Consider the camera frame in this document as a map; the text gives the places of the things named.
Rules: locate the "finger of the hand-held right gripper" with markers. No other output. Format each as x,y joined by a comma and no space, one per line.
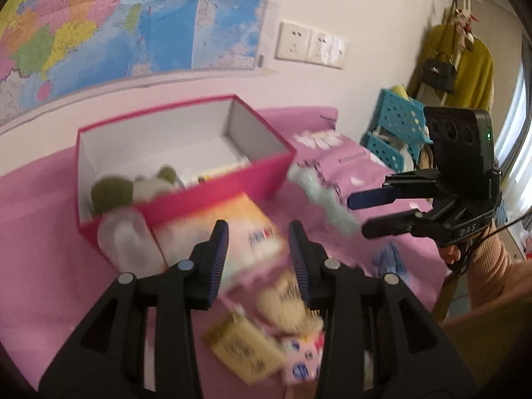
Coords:
370,198
386,226

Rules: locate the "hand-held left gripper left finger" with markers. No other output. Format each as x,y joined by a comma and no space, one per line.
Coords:
220,249

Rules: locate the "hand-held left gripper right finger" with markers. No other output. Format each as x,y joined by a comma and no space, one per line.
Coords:
297,249

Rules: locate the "large soft tissue pack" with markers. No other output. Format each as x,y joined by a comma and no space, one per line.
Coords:
249,224

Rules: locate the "pink cardboard box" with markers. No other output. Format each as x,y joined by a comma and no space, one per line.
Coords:
232,178

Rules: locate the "white plastic bottle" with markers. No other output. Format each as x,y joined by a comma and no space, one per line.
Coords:
129,241

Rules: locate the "yellow tissue packet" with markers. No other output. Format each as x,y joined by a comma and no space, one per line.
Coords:
241,349

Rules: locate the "pink floral tissue packet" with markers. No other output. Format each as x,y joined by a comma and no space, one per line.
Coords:
297,361

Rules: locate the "person's right forearm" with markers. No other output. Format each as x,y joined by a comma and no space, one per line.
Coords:
498,270

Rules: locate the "person's right hand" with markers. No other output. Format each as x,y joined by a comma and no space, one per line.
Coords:
449,254

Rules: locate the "blue perforated basket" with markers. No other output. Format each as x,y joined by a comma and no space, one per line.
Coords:
382,151
399,112

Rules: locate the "window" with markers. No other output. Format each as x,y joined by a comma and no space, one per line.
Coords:
515,112

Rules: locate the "yellow coat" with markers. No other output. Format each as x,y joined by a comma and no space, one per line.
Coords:
474,79

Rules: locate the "black handbag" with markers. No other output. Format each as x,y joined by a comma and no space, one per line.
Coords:
436,72

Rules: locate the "green plush toy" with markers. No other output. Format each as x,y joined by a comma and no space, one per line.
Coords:
110,193

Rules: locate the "hanging plush ornament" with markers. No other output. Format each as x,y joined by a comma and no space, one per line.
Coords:
464,25

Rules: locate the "person's yellow garment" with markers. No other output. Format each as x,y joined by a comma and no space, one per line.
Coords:
486,345

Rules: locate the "pink floral bed sheet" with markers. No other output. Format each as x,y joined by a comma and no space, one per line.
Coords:
37,237

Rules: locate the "white wall socket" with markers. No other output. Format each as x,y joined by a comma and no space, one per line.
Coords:
328,49
293,41

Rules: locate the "blue wall map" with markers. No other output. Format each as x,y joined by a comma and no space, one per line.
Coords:
232,20

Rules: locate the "colourful wall map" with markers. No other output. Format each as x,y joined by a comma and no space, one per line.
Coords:
83,29

